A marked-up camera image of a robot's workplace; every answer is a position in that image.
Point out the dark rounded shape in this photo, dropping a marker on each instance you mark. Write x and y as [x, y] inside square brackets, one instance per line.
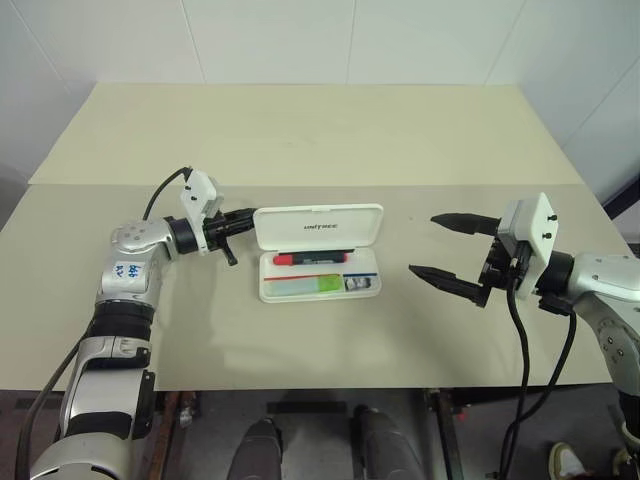
[260, 450]
[385, 445]

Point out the white hinged pencil case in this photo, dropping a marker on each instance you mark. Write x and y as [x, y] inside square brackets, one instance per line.
[320, 225]

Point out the rusty metal table leg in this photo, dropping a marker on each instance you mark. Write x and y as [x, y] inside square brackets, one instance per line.
[180, 425]

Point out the small silver black clip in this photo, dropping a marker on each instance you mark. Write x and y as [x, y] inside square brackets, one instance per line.
[358, 284]

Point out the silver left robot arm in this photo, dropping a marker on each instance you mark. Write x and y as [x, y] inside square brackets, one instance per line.
[130, 240]

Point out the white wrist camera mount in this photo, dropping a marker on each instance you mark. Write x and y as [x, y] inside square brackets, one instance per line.
[537, 220]
[197, 192]

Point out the pale eraser with green end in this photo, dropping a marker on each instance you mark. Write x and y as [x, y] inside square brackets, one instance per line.
[305, 285]

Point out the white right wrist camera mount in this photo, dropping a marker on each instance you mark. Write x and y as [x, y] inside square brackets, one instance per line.
[537, 220]

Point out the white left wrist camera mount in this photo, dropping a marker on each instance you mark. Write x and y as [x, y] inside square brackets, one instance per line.
[197, 192]

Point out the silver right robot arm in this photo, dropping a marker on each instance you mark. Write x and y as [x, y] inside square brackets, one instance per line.
[600, 275]

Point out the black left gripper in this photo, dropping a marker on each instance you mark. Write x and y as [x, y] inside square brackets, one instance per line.
[215, 232]

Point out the black marker with red cap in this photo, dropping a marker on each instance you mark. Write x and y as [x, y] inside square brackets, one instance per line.
[310, 259]

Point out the white sneaker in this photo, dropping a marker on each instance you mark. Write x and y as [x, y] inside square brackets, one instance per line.
[567, 460]

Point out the black metal frame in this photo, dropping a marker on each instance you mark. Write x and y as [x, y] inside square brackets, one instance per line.
[625, 192]

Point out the black metal table leg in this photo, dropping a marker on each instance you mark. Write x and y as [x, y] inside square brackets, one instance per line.
[445, 430]

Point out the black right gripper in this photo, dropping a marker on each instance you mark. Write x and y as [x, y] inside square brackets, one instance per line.
[500, 270]

